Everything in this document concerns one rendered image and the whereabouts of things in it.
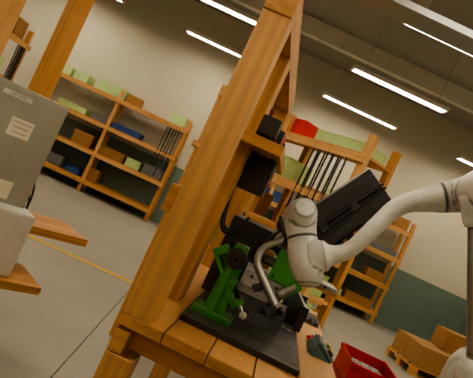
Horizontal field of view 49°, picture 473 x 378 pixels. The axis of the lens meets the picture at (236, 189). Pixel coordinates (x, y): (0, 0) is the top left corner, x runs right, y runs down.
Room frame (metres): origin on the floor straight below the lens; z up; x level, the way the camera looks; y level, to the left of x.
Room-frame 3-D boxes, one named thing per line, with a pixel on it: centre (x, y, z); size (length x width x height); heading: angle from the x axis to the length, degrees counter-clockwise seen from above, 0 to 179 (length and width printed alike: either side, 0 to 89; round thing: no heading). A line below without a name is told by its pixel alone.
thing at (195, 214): (2.25, 0.03, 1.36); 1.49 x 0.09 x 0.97; 174
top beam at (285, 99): (2.25, 0.03, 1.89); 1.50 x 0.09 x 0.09; 174
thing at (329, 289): (2.28, -0.38, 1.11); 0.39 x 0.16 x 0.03; 84
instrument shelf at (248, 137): (2.24, -0.01, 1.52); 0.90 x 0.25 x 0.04; 174
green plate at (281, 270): (2.13, -0.32, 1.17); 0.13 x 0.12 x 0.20; 174
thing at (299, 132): (5.64, -0.33, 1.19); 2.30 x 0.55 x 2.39; 42
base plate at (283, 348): (2.21, -0.27, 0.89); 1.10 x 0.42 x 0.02; 174
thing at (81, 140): (10.63, 2.98, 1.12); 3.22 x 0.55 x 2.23; 91
